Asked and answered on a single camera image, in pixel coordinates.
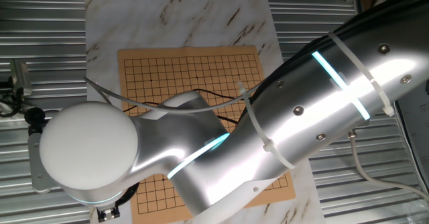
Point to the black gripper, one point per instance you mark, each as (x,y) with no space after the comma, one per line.
(107,208)

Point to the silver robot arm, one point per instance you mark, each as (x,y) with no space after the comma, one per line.
(87,147)

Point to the wooden go board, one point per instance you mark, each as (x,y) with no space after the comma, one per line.
(157,66)

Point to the black bowl of Go stones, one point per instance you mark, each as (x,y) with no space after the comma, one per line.
(129,192)

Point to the white zip tie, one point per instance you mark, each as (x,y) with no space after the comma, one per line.
(253,120)
(367,73)

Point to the white marble pattern mat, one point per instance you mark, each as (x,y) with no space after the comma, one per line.
(167,2)

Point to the printed poster sheet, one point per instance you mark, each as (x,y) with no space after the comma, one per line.
(415,130)

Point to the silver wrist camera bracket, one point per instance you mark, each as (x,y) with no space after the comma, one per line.
(37,170)

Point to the metal camera stand bracket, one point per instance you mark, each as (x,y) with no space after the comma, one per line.
(16,110)

